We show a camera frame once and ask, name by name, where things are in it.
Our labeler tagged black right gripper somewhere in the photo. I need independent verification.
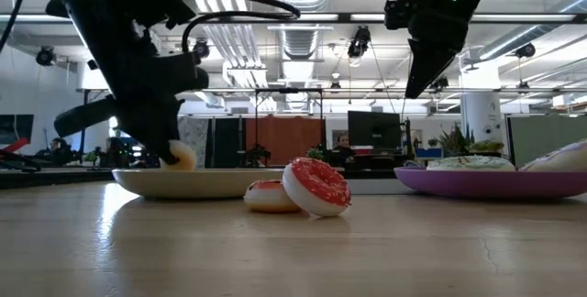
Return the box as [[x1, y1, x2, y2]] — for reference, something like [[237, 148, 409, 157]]
[[404, 0, 483, 100]]

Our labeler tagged green partition panel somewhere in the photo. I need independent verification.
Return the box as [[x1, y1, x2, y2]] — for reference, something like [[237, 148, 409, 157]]
[[506, 114, 587, 168]]

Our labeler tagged black ceiling spotlight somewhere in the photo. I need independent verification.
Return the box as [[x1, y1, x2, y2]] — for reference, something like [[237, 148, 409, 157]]
[[192, 38, 212, 60], [347, 25, 372, 60], [35, 45, 57, 67], [514, 42, 537, 60]]

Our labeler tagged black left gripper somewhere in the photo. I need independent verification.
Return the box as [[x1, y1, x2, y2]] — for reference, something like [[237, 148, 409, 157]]
[[53, 5, 210, 166]]

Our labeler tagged cream round plate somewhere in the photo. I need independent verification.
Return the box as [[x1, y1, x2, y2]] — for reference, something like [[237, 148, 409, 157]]
[[112, 167, 288, 200]]

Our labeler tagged orange partition panel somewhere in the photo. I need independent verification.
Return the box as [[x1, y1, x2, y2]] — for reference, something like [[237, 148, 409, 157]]
[[245, 116, 325, 167]]

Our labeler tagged large pink sprinkled donut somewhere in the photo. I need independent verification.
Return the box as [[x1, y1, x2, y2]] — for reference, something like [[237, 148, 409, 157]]
[[517, 138, 587, 173]]

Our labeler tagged red sprinkled donut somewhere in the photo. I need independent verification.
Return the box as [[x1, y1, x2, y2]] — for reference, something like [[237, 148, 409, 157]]
[[282, 157, 353, 218], [242, 179, 302, 215]]

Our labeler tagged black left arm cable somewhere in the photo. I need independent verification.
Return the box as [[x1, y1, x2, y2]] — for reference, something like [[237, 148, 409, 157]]
[[181, 0, 302, 53]]

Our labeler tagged purple round plate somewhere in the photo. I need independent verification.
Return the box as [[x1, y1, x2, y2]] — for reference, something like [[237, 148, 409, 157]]
[[393, 165, 587, 199]]

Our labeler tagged black computer monitor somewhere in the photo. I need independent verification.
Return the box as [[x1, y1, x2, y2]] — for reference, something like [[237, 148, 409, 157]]
[[347, 110, 403, 150]]

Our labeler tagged spiky green potted plant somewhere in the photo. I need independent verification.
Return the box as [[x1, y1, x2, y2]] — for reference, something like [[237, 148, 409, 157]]
[[437, 122, 477, 160]]

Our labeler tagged white round column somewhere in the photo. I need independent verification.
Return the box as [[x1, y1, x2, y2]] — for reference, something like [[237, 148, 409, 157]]
[[460, 65, 504, 145]]

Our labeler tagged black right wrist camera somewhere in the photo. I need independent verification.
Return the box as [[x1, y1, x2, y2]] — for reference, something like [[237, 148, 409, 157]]
[[383, 0, 416, 31]]

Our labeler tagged person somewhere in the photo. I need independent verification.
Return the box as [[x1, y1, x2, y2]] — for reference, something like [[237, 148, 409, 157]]
[[328, 134, 357, 168], [47, 137, 75, 166]]

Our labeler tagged low green potted plant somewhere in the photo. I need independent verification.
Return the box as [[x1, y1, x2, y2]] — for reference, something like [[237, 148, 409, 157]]
[[468, 139, 505, 159]]

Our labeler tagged small yellow donut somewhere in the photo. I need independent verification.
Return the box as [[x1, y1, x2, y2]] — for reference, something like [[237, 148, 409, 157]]
[[159, 139, 199, 172]]

